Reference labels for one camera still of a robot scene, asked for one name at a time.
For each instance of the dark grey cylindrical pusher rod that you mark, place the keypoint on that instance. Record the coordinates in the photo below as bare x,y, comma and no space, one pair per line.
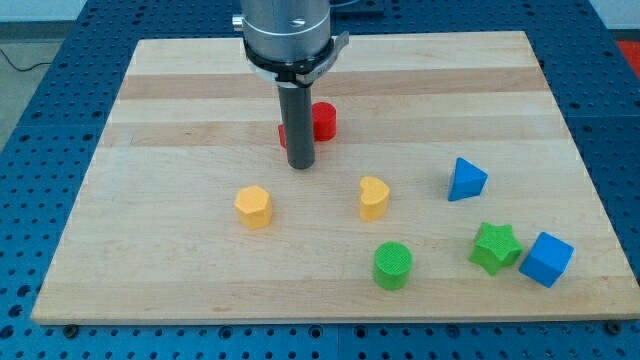
296,114

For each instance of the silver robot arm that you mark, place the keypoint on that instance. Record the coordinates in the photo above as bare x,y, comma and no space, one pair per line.
290,44

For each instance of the yellow hexagon block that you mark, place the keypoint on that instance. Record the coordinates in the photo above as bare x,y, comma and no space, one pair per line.
254,208

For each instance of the green star block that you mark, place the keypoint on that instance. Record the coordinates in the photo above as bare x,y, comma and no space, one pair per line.
495,247

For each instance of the red cylinder block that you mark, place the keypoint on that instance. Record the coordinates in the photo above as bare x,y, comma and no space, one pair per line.
324,116

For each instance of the red block behind rod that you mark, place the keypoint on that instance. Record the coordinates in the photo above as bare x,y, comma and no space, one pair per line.
282,135

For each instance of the yellow heart block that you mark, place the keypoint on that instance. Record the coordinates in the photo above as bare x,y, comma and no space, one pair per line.
374,198

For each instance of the wooden board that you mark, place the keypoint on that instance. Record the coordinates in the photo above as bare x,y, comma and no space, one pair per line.
154,238

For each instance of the green cylinder block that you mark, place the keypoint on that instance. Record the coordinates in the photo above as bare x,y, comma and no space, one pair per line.
393,262

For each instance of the blue triangle block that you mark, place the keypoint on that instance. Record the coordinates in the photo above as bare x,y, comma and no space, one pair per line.
467,180

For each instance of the blue cube block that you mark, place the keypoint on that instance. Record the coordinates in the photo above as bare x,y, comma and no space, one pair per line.
547,260

